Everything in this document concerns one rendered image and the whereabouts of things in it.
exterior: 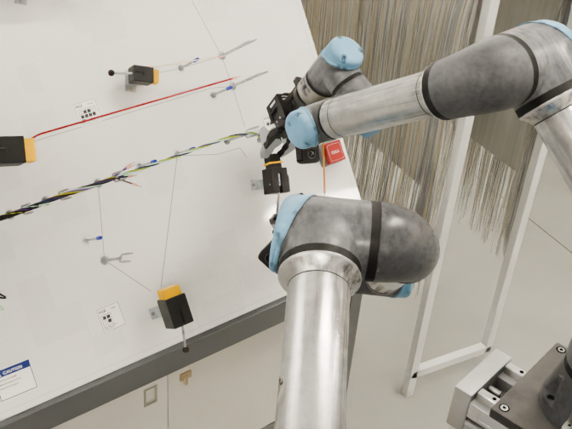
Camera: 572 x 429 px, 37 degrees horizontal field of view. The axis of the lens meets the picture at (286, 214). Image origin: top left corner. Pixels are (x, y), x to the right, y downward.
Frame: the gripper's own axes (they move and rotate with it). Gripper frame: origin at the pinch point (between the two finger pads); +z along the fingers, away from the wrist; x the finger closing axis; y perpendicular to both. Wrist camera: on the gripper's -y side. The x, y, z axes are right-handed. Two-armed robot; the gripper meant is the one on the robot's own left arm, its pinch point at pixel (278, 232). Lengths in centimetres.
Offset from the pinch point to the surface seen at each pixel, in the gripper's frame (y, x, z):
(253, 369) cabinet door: -26.2, -19.5, 22.9
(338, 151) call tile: 26.3, -0.3, 10.7
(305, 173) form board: 17.0, 2.5, 11.2
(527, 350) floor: 45, -115, 108
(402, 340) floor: 19, -77, 117
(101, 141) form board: -10.5, 41.6, -5.9
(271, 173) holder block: 8.7, 9.8, -2.4
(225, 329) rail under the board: -23.8, -4.7, 2.5
